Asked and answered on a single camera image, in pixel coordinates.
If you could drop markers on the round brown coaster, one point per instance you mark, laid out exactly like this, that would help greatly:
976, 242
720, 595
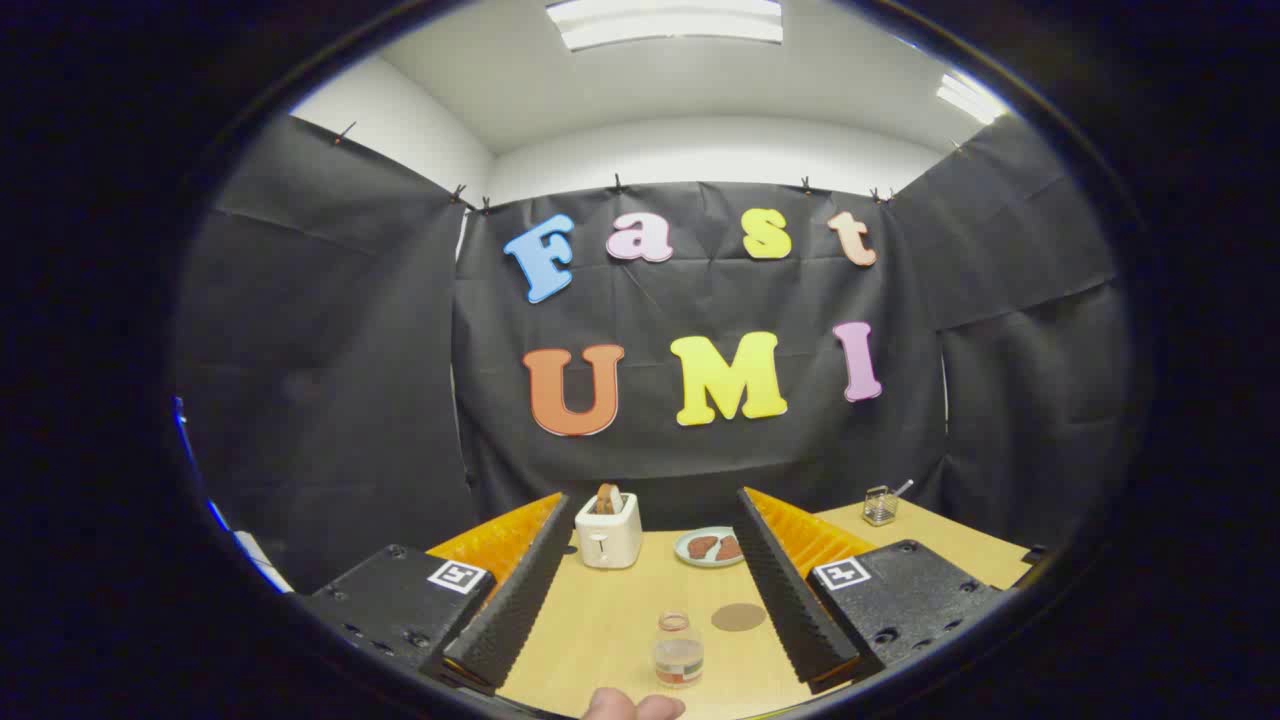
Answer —
739, 617

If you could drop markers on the brown food piece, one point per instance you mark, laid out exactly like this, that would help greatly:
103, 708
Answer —
729, 548
702, 547

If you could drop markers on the small glass jar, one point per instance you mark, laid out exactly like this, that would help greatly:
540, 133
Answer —
880, 508

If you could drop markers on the black table edge bracket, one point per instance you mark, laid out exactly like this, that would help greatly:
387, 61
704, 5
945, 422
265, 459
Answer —
1035, 554

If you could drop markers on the wide ceiling light panel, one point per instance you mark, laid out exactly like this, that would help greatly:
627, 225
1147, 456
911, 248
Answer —
665, 22

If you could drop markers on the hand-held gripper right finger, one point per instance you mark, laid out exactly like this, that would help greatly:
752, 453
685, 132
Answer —
785, 600

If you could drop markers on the white toaster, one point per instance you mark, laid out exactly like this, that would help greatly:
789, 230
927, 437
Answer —
608, 540

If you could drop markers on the wooden table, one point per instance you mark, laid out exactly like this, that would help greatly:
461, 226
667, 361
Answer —
600, 620

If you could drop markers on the black backdrop cloth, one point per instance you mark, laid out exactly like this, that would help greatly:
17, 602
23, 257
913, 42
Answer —
330, 400

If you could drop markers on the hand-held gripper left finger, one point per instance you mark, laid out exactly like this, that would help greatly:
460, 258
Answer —
520, 600

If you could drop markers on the small ceiling light panel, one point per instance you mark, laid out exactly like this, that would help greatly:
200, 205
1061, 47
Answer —
968, 98

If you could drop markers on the pale green plate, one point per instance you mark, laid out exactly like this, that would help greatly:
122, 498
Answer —
684, 548

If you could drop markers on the clear plastic juice bottle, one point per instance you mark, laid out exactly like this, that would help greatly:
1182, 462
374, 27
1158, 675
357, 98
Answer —
678, 655

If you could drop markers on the toast slice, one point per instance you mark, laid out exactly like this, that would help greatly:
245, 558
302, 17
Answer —
609, 498

